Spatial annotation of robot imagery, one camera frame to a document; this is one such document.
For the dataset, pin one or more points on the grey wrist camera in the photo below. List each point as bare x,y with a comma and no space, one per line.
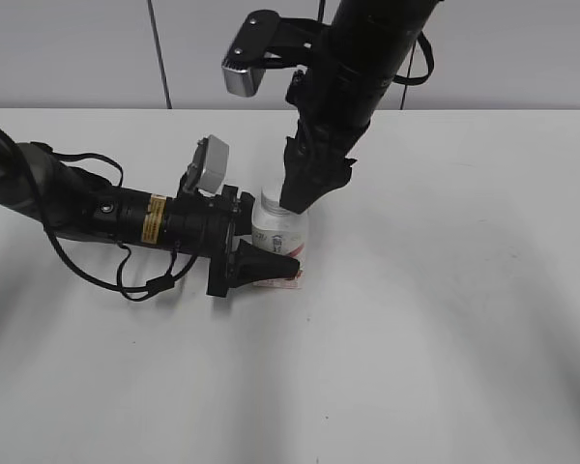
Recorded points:
207,169
267,41

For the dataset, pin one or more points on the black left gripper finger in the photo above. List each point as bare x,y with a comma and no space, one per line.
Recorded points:
249,264

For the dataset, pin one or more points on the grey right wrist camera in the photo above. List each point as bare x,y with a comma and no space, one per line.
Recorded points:
267,41

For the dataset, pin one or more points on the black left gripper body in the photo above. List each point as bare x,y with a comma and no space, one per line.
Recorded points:
206,226

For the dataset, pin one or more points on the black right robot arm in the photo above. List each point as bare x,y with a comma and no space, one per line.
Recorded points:
354,62

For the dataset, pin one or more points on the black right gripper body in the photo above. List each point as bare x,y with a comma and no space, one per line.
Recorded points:
310,160

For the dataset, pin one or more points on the white ribbed bottle cap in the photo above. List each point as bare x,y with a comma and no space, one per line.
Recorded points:
270,203

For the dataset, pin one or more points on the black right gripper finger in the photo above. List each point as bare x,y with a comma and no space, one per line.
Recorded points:
300,189

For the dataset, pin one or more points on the white yogurt drink bottle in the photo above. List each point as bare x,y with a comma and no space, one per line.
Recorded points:
284,235

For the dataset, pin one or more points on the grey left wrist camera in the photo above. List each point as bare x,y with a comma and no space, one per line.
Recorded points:
207,169

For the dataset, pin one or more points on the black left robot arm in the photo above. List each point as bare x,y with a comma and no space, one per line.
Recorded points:
74,204

